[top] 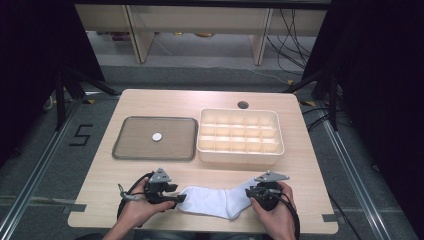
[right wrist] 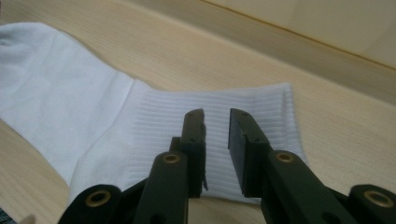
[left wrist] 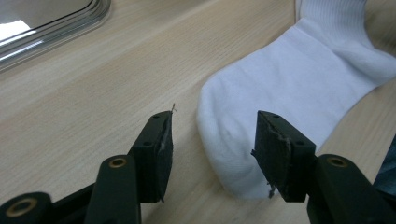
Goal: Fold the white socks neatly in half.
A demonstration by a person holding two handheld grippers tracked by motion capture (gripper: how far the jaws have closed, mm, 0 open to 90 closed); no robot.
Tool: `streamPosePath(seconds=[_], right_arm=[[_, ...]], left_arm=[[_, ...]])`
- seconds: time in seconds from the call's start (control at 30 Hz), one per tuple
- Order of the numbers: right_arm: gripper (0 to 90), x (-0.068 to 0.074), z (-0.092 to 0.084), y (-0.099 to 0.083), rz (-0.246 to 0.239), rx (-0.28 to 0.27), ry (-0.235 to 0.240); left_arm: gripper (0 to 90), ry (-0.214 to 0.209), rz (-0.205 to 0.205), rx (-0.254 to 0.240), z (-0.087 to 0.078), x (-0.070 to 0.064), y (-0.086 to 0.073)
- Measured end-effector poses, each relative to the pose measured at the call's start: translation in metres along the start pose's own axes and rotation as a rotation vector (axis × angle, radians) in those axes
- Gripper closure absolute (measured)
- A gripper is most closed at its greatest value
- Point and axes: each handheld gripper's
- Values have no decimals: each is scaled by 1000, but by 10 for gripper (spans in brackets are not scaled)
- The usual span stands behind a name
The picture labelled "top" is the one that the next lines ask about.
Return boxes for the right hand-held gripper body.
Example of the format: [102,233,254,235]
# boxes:
[254,170,290,211]

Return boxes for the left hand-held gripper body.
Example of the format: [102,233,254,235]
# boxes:
[143,167,173,205]

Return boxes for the white sock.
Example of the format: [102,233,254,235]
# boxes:
[176,178,260,221]

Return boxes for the person's right hand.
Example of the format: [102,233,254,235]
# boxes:
[250,181,298,236]

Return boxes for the person's left hand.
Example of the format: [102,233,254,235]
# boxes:
[119,178,176,231]

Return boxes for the cream divided storage box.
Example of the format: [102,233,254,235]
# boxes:
[196,107,286,166]

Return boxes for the brown tray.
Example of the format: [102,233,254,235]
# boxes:
[112,115,199,162]

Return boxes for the black metal stand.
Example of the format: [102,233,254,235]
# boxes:
[54,68,122,132]
[283,69,340,132]

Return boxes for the dark curtain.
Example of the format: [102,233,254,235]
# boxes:
[302,0,424,232]
[0,0,106,168]

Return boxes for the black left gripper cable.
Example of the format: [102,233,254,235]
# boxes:
[116,171,156,221]

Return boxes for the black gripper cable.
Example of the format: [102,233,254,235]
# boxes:
[116,171,156,221]
[279,191,301,240]

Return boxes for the grey cable plug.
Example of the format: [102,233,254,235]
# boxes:
[117,183,145,203]

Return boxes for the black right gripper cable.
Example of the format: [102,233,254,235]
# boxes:
[279,191,301,240]

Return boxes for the aluminium floor rail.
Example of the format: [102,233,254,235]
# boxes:
[0,99,85,240]
[320,116,392,240]

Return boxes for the black floor cables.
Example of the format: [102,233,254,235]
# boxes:
[300,105,336,133]

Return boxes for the bundle of black cables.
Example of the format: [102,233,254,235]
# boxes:
[266,8,318,73]

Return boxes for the light wooden desk frame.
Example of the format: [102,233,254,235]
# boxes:
[74,3,328,66]

